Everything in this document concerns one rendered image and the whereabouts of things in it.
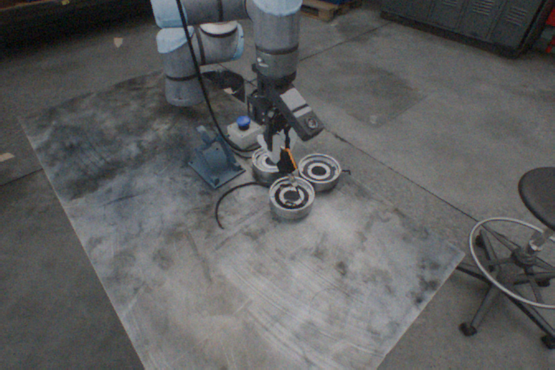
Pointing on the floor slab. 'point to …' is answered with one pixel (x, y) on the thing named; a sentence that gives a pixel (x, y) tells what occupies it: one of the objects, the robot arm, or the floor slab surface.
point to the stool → (519, 259)
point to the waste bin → (231, 79)
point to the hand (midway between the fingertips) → (283, 156)
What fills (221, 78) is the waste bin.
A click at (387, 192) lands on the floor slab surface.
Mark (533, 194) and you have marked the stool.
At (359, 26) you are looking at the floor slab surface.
